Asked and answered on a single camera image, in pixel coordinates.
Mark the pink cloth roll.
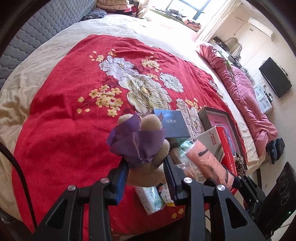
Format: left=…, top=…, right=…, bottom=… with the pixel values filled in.
left=186, top=140, right=234, bottom=189

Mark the plastic bag with beige item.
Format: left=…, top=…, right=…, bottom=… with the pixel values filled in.
left=170, top=147, right=206, bottom=183

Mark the brown teddy with purple ribbon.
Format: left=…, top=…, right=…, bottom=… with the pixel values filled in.
left=107, top=114, right=170, bottom=187

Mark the leopard print scrunchie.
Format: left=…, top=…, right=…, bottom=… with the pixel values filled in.
left=234, top=152, right=246, bottom=176

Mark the dark bag on floor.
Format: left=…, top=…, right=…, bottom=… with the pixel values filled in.
left=266, top=138, right=285, bottom=165

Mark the pink quilted duvet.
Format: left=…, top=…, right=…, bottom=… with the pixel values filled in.
left=197, top=43, right=278, bottom=156

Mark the red cardboard box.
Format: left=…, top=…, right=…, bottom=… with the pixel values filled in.
left=194, top=126, right=237, bottom=176

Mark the green tissue packet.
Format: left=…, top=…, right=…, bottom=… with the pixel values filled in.
left=172, top=140, right=194, bottom=155

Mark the dark tray with pink base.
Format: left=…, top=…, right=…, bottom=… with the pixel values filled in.
left=198, top=107, right=247, bottom=170

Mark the white drawer cabinet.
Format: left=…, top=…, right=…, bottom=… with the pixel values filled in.
left=253, top=84, right=273, bottom=114

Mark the dark blue square box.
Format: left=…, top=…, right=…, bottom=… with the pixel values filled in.
left=152, top=109, right=190, bottom=140

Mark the red floral blanket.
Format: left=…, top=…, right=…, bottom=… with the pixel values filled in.
left=11, top=34, right=248, bottom=241

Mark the white air conditioner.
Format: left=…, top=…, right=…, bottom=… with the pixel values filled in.
left=248, top=18, right=275, bottom=41

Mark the beige curtain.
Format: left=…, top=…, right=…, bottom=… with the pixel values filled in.
left=196, top=1, right=241, bottom=42

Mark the grey quilted headboard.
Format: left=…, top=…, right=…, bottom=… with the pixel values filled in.
left=1, top=0, right=96, bottom=86

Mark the beige bed sheet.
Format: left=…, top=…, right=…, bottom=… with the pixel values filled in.
left=0, top=14, right=262, bottom=223

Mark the stack of folded blankets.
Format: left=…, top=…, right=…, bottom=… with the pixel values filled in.
left=96, top=0, right=149, bottom=18

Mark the black wall television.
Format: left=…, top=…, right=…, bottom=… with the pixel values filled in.
left=259, top=57, right=292, bottom=98

